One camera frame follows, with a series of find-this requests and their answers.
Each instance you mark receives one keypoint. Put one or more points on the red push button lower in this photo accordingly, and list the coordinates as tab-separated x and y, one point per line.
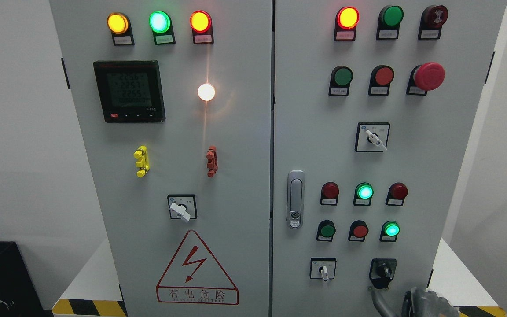
358	231

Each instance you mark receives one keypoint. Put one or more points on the silver door lock handle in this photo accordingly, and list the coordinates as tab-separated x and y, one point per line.
295	198

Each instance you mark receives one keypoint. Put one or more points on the red-rim yellow indicator lamp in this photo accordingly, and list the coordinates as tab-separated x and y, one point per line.
202	27

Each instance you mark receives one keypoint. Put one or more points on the grey right cabinet door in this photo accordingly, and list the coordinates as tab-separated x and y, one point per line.
316	133

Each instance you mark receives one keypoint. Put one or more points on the black box lower left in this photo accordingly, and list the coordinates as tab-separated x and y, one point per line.
18	297

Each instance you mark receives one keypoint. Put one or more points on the white handle selector switch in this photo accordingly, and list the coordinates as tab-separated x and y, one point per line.
182	207

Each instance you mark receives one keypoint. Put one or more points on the red electric hazard sticker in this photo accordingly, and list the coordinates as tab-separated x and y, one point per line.
195	276

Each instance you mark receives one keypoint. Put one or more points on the red indicator lamp right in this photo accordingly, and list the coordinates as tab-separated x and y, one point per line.
397	194

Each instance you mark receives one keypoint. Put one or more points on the green lit indicator lamp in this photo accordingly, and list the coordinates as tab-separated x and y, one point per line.
162	28

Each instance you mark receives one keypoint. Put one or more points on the green lit lamp middle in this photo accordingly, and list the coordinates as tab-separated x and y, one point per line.
363	194

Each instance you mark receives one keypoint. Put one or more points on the green push button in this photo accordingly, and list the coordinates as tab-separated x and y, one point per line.
326	231
389	21

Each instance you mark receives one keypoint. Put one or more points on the grey cabinet door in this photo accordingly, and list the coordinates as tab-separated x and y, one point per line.
233	205
316	133

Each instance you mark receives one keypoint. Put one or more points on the green push button lower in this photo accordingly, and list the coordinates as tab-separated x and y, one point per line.
326	231

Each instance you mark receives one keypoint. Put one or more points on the white lever selector switch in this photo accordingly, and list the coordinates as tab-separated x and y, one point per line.
372	136

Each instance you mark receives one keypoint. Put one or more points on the red emergency stop button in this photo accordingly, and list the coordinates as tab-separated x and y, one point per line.
424	78

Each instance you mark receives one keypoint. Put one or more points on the white glowing lamp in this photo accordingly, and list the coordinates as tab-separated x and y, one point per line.
206	92

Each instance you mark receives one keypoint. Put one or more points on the dark red indicator lamp left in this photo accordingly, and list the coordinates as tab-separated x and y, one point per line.
329	194

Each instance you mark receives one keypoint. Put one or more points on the green push button second row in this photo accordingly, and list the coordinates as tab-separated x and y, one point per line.
340	80

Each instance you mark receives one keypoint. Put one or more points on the white platform with hazard stripes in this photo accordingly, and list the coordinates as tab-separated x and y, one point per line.
95	291

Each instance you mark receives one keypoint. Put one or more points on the yellow indicator lamp top left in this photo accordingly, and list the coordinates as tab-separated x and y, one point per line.
120	28

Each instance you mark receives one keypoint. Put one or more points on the green push button top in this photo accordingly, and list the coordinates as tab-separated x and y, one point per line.
389	21

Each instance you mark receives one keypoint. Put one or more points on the green lamp lower right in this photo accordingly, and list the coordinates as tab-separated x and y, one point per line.
390	231

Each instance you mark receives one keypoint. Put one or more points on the red push button second row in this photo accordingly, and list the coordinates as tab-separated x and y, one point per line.
380	80

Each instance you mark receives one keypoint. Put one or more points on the small white selector switch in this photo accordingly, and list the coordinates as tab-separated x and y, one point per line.
322	269

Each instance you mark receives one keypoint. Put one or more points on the black digital power meter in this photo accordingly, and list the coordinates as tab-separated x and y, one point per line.
130	91

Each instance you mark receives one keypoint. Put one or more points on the red lit lamp right door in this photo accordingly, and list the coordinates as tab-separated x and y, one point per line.
346	21

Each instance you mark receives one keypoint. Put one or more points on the black knob rotary switch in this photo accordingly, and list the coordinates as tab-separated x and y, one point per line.
382	272

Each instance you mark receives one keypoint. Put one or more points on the red black buzzer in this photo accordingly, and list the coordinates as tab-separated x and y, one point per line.
431	22

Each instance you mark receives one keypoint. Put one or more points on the grey left cabinet door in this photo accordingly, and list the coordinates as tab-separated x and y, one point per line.
233	205

